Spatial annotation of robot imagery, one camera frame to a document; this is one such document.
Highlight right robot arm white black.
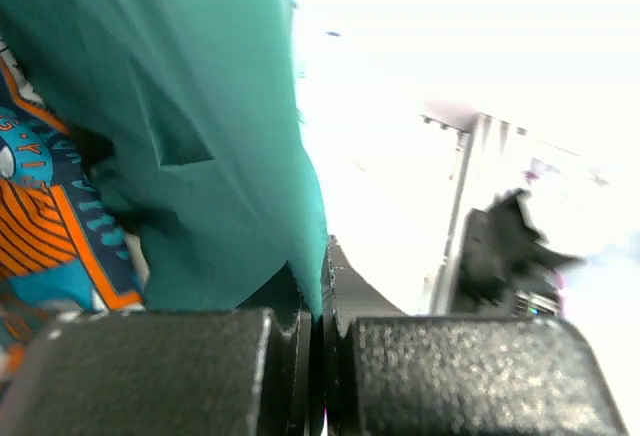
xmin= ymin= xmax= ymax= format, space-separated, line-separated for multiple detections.
xmin=450 ymin=189 xmax=580 ymax=317

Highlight patterned navy white shorts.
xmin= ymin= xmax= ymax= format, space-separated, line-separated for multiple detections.
xmin=1 ymin=46 xmax=143 ymax=389

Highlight teal green shorts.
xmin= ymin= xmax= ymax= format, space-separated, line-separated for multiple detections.
xmin=1 ymin=0 xmax=327 ymax=315

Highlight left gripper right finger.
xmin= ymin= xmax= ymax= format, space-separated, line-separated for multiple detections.
xmin=323 ymin=240 xmax=627 ymax=435

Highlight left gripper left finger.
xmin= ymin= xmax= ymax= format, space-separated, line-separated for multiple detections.
xmin=1 ymin=269 xmax=313 ymax=435

